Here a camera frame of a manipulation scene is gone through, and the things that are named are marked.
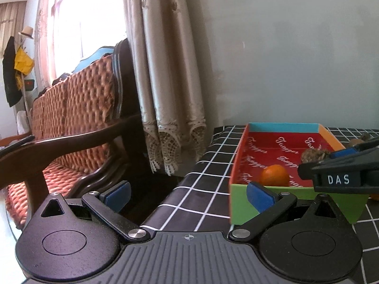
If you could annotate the yellow bag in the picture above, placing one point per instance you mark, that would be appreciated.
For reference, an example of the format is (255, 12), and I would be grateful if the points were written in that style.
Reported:
(23, 62)

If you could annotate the brown rough fruit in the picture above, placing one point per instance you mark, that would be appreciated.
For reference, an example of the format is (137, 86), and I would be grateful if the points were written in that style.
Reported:
(314, 155)

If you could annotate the colourful cardboard box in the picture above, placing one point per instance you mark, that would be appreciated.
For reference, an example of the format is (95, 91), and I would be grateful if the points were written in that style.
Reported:
(266, 151)

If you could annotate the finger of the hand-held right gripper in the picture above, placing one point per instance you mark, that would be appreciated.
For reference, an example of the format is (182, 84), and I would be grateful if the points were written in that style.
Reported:
(337, 179)
(345, 153)

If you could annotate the beige lace-trimmed curtain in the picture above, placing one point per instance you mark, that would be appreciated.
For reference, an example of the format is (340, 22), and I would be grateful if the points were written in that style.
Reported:
(165, 65)

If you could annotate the brown kiwi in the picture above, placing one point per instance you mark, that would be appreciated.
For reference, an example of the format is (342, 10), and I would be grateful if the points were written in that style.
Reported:
(354, 143)

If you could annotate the orange tangerine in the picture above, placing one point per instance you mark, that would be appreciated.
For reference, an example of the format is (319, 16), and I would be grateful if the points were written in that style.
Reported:
(374, 197)
(274, 176)

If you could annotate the coat rack pole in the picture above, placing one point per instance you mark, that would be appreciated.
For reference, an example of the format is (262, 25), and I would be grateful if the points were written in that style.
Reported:
(26, 100)

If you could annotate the black coat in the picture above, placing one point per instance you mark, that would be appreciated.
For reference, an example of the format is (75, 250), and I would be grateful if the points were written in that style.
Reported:
(10, 74)

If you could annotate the black white checked tablecloth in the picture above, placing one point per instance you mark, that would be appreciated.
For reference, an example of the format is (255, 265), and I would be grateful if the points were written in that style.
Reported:
(201, 168)

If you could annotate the straw hat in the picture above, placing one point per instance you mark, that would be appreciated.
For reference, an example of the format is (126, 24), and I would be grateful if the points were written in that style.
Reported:
(26, 32)

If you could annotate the blue panel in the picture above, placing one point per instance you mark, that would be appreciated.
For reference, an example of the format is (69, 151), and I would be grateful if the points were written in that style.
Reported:
(88, 57)

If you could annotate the brown dried fruit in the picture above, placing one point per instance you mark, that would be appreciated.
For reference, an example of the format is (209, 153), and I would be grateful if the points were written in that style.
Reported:
(367, 137)

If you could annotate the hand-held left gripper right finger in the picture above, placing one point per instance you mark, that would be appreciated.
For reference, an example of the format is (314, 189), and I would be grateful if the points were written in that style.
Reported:
(260, 196)

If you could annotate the wooden sofa with woven cushion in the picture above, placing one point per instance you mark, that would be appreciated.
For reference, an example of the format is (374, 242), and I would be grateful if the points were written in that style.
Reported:
(83, 94)

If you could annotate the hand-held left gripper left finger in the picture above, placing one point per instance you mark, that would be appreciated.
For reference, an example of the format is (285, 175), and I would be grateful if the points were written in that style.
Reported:
(118, 196)

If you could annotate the sheer window curtain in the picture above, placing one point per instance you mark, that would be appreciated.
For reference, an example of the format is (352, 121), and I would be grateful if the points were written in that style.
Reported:
(44, 35)

